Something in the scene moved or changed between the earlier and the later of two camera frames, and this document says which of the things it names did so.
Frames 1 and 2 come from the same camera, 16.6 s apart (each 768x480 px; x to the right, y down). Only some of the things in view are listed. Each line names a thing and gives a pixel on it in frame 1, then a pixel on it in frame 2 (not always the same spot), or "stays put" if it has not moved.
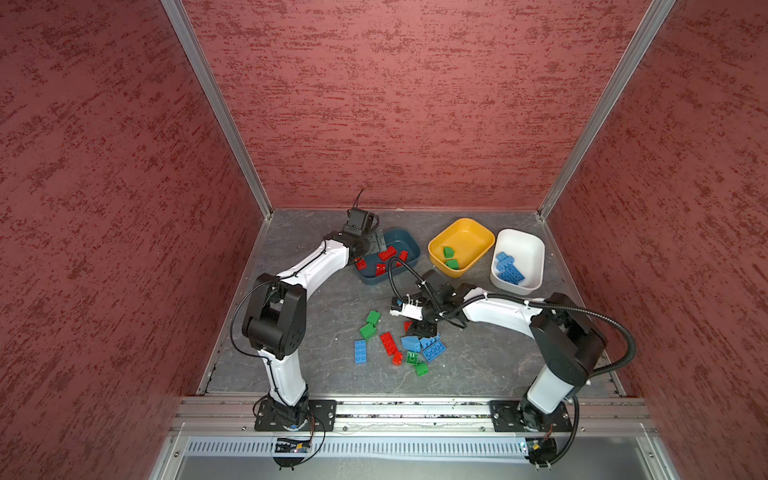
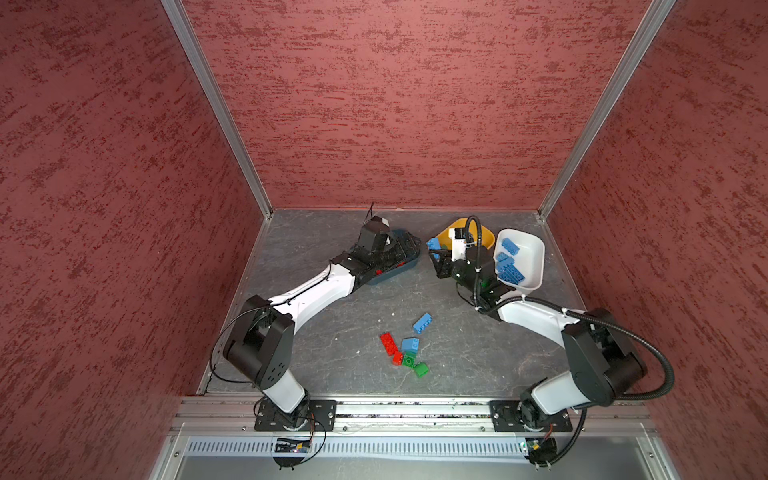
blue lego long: x=360 y=352 → x=433 y=244
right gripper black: x=420 y=329 → x=445 y=260
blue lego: x=511 y=273 stays put
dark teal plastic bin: x=399 y=243 stays put
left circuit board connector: x=289 y=445 stays put
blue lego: x=433 y=350 → x=508 y=271
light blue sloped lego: x=411 y=343 stays put
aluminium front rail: x=236 y=416 stays put
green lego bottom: x=421 y=369 stays put
